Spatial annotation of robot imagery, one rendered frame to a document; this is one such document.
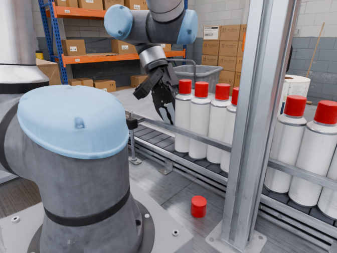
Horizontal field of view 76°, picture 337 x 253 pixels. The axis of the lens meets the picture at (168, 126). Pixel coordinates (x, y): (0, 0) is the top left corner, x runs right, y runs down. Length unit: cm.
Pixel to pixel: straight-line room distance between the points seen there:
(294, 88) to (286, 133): 56
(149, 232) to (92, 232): 11
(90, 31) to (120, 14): 438
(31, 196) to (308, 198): 61
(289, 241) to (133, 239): 30
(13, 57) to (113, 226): 25
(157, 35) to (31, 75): 30
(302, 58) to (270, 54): 486
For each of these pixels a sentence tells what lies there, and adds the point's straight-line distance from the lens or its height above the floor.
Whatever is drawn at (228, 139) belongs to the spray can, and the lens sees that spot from 51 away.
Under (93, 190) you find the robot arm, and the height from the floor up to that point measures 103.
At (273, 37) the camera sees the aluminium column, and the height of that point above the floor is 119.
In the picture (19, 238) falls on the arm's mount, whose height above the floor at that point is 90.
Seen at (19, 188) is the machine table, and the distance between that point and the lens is 69.
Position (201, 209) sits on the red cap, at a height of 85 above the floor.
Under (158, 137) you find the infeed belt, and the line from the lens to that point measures 72.
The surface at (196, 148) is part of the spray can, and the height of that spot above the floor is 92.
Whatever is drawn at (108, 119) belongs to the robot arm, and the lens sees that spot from 24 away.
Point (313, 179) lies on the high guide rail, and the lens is 47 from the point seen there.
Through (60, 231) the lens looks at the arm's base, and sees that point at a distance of 32.
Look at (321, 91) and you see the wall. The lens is 511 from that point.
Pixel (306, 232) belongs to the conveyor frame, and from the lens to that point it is 53.
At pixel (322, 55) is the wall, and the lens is 506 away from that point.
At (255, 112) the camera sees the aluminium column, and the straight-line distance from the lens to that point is 33.
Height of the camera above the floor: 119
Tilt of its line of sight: 22 degrees down
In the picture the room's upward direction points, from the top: straight up
